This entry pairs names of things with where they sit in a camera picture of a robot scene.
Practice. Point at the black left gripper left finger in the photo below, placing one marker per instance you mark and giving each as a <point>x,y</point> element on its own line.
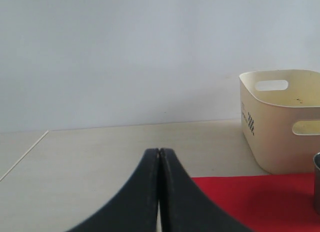
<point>135,206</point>

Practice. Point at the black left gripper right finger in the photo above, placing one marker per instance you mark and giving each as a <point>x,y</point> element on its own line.
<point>183,206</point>

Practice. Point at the red tablecloth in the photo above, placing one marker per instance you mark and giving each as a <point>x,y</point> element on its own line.
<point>266,202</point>

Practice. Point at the cream plastic bin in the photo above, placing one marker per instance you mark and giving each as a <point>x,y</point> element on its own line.
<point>280,113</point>

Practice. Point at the steel cup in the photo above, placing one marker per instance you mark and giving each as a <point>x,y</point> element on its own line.
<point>316,196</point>

